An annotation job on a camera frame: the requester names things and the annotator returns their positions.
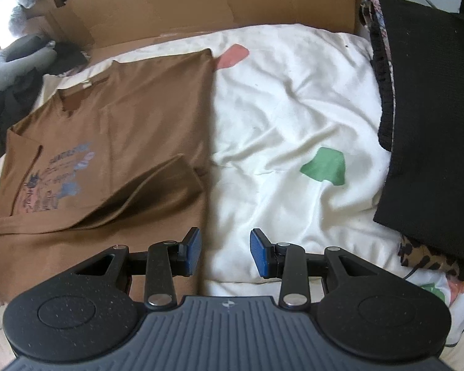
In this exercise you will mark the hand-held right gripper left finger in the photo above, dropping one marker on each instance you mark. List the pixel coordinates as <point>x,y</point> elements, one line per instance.
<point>194,251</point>

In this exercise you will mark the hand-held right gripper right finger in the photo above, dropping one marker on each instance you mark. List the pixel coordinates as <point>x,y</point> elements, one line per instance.
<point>260,253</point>

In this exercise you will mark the brown printed t-shirt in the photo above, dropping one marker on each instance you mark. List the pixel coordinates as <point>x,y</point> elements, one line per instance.
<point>139,123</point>

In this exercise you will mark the white printed blanket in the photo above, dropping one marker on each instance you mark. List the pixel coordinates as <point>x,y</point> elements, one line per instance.
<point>294,123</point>

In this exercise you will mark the leopard print garment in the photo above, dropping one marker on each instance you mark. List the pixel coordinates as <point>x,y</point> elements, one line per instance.
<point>421,257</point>

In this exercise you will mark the black garment with floral trim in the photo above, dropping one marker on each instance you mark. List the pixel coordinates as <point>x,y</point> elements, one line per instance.
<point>429,104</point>

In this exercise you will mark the brown cardboard sheet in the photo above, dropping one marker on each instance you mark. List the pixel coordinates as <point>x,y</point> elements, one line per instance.
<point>197,4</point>

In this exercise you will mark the grey neck pillow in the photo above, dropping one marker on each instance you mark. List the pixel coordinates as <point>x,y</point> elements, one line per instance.
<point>7,73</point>

